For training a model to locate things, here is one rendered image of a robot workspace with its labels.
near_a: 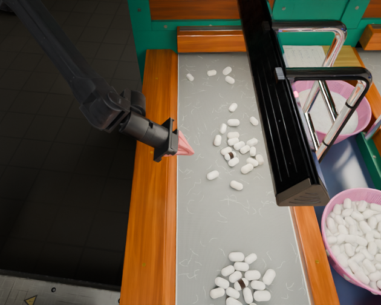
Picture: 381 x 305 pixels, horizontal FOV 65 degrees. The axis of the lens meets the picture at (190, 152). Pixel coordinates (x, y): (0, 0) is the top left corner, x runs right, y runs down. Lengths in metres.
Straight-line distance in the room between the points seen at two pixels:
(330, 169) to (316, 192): 0.57
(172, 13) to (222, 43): 0.20
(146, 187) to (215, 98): 0.41
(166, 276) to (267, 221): 0.29
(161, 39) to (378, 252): 0.95
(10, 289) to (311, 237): 0.90
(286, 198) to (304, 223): 0.34
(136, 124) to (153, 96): 0.35
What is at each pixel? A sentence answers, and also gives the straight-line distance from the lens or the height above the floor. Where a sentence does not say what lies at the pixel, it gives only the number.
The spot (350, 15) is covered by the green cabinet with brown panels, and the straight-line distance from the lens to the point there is 1.27.
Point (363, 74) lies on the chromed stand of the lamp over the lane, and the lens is 0.64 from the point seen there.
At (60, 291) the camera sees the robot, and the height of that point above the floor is 0.47.
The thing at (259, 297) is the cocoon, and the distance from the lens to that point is 0.74.
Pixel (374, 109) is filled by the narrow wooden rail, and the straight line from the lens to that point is 1.14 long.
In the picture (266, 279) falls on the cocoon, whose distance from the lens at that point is 0.75.
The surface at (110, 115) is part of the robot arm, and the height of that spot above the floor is 1.00.
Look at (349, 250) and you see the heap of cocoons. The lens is 0.86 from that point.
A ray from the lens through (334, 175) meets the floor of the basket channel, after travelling 1.03.
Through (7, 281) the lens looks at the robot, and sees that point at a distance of 1.17.
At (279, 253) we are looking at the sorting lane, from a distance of 0.80.
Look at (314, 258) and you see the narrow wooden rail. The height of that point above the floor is 0.77.
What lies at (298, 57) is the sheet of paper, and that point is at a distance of 1.21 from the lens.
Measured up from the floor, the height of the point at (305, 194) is 1.08.
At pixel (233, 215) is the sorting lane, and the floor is 0.74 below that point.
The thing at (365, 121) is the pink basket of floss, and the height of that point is 0.76.
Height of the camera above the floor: 1.48
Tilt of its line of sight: 55 degrees down
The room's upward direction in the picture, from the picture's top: straight up
